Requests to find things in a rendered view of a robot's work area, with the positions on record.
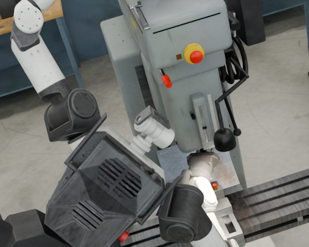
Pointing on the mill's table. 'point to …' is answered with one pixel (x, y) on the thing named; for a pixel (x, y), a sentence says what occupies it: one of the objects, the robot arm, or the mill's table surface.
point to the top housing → (180, 28)
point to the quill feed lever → (231, 114)
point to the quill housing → (182, 105)
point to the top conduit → (235, 24)
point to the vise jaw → (223, 208)
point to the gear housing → (215, 58)
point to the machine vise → (229, 221)
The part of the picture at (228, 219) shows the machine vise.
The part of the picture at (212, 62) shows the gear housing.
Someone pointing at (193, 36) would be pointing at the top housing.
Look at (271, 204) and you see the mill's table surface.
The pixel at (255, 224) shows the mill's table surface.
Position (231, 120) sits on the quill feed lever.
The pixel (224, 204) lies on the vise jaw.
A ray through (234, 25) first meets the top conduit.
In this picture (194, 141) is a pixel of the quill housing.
